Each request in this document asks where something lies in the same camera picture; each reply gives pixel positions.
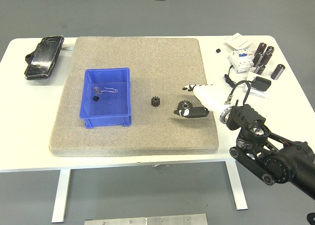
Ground black power adapter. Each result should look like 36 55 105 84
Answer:
252 76 272 92

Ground black wrapped battery pack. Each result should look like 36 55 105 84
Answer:
24 35 65 81

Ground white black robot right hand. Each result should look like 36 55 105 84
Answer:
173 83 233 119

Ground large black gear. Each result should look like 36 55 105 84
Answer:
177 99 193 112

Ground black adapter cord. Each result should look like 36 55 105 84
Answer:
223 64 254 88

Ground blue plastic box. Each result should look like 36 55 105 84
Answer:
78 67 132 129

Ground white circuit breaker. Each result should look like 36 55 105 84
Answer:
227 47 254 74

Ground white flat switch panel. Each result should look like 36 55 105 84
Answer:
224 32 253 51

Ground white table leg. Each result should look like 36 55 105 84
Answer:
225 161 248 210
51 169 72 223

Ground grey-brown foam mat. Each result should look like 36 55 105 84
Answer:
49 36 220 158

